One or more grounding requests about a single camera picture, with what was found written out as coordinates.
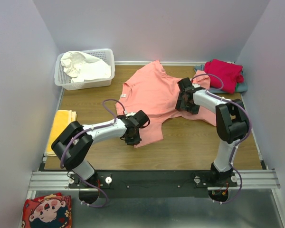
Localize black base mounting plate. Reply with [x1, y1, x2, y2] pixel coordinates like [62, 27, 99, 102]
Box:
[68, 170, 238, 200]

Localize folded yellow towel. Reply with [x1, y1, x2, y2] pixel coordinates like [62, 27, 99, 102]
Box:
[45, 110, 77, 156]

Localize red cartoon print cloth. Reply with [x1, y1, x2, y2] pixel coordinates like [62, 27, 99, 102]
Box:
[21, 192, 72, 228]

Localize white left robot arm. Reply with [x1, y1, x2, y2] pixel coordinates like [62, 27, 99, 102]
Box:
[51, 110, 151, 188]

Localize folded blue t shirt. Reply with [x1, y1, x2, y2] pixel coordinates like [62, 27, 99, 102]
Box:
[193, 64, 248, 94]

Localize aluminium frame rail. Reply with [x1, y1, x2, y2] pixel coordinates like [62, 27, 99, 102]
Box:
[28, 170, 280, 191]

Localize folded red t shirt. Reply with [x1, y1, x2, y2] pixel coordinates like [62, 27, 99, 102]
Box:
[204, 59, 244, 94]

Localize white cloth in basket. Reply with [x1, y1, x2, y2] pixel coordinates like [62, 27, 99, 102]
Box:
[60, 51, 112, 83]

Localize pink t shirt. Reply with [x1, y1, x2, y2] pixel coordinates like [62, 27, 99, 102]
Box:
[115, 60, 216, 148]

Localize white plastic basket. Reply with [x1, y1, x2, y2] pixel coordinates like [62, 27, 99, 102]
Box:
[54, 48, 115, 90]

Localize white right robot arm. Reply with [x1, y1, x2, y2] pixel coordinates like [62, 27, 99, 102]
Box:
[175, 78, 252, 186]

